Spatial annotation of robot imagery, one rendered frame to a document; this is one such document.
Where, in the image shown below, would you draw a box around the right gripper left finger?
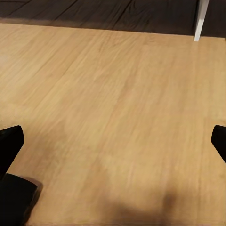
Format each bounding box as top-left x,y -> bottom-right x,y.
0,125 -> 24,183

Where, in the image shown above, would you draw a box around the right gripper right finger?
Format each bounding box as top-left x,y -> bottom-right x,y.
211,125 -> 226,163

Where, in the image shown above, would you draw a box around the digital camera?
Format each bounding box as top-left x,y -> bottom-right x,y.
0,171 -> 37,226

